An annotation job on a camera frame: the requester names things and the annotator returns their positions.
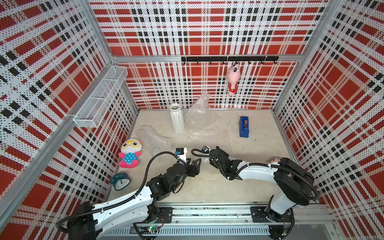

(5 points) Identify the teal alarm clock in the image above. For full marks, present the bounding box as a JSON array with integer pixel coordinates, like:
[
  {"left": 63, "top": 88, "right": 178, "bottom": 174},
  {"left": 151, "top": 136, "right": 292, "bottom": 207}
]
[{"left": 110, "top": 172, "right": 131, "bottom": 191}]

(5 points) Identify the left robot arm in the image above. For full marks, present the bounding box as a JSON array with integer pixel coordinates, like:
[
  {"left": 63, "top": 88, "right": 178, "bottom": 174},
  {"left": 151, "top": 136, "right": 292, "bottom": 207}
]
[{"left": 56, "top": 149, "right": 202, "bottom": 240}]

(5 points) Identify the doll head plush toy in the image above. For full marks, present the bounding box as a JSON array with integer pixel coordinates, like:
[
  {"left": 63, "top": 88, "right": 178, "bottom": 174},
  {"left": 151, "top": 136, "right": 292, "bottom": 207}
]
[{"left": 267, "top": 157, "right": 282, "bottom": 164}]

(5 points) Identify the metal base rail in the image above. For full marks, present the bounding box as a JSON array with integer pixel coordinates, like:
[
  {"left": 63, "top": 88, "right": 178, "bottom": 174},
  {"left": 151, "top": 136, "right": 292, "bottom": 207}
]
[{"left": 103, "top": 203, "right": 342, "bottom": 240}]

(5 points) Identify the owl plush toy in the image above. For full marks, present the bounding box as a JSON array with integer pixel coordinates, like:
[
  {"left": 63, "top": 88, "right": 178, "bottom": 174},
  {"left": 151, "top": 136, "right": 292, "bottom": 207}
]
[{"left": 118, "top": 138, "right": 143, "bottom": 169}]

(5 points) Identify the clear wall shelf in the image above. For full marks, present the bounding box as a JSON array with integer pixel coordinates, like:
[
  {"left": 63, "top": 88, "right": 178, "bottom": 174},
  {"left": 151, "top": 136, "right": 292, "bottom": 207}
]
[{"left": 74, "top": 66, "right": 128, "bottom": 128}]

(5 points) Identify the blue box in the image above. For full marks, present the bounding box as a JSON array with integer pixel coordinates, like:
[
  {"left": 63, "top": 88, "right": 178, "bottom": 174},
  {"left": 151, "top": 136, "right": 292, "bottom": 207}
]
[{"left": 239, "top": 116, "right": 250, "bottom": 138}]

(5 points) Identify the crumpled bubble wrap pile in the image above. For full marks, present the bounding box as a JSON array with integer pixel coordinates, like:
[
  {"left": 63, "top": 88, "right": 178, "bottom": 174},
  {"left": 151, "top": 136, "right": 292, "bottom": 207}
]
[{"left": 184, "top": 93, "right": 220, "bottom": 130}]

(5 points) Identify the pink hanging plush toy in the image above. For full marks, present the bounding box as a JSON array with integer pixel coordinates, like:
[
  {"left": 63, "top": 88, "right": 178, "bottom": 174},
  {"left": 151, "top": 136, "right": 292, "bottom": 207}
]
[{"left": 227, "top": 64, "right": 241, "bottom": 97}]

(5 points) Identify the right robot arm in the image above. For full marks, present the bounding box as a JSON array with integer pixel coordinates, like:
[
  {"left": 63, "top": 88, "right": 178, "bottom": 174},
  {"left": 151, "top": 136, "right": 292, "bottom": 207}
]
[{"left": 193, "top": 146, "right": 320, "bottom": 216}]

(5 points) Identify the tall white ribbed vase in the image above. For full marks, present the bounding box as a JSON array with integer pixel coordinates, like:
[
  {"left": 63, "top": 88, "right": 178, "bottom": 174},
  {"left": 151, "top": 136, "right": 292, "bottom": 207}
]
[{"left": 170, "top": 103, "right": 185, "bottom": 134}]

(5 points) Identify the black hook rail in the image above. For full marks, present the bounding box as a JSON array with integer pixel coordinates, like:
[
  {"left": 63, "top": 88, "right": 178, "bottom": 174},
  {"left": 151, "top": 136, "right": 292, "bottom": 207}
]
[{"left": 181, "top": 56, "right": 279, "bottom": 63}]

